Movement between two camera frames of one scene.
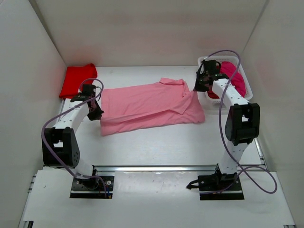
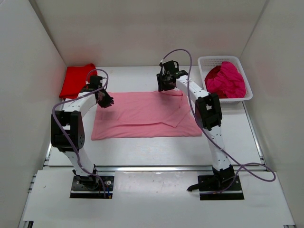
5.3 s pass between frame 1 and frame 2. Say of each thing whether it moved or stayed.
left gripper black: moved
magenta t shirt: stayed
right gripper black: moved
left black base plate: stayed
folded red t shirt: stayed
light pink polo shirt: moved
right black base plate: stayed
